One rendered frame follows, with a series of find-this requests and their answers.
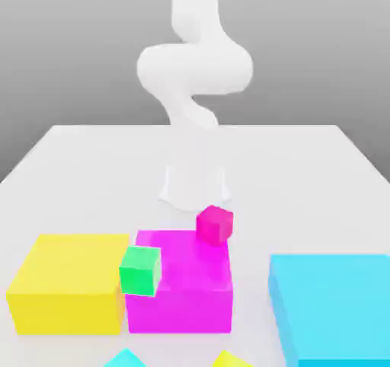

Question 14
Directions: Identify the large yellow box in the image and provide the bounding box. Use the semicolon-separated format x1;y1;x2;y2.
5;233;131;337

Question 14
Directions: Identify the small yellow cube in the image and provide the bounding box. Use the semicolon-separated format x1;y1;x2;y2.
211;349;254;367

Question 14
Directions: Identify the large cyan box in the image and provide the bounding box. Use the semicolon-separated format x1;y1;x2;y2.
267;253;390;367

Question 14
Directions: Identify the large magenta box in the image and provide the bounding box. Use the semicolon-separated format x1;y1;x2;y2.
124;228;234;335

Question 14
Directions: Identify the small red cube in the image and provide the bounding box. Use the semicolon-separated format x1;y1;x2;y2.
195;204;235;247

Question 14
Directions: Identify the small green cube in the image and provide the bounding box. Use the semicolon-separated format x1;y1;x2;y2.
118;245;162;298

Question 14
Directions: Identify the small cyan cube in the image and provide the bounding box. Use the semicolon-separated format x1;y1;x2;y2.
103;347;148;367

